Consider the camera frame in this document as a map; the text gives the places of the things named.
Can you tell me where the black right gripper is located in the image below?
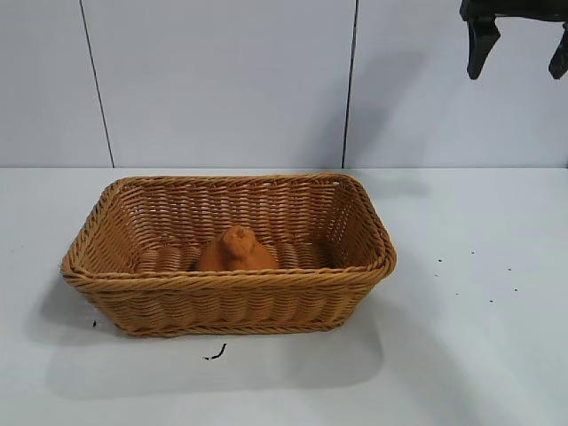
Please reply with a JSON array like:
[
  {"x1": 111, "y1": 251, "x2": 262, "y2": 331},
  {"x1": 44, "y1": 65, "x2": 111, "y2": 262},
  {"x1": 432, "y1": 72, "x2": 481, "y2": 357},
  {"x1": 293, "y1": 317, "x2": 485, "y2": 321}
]
[{"x1": 460, "y1": 0, "x2": 568, "y2": 81}]

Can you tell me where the orange fruit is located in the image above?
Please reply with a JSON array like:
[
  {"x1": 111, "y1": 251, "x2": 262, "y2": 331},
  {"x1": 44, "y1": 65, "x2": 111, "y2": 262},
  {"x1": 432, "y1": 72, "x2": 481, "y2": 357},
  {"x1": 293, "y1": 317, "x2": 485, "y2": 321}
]
[{"x1": 193, "y1": 225, "x2": 280, "y2": 272}]

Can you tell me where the brown wicker basket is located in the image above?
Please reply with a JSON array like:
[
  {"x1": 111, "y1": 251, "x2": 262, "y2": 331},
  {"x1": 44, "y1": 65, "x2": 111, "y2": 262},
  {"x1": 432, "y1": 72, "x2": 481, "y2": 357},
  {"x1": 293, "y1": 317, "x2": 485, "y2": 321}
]
[{"x1": 59, "y1": 172, "x2": 398, "y2": 341}]

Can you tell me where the white tablecloth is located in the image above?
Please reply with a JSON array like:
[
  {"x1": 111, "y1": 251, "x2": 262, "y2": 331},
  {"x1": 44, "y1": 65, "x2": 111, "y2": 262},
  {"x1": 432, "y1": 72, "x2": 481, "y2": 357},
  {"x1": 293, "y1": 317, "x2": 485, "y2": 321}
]
[{"x1": 0, "y1": 166, "x2": 568, "y2": 426}]

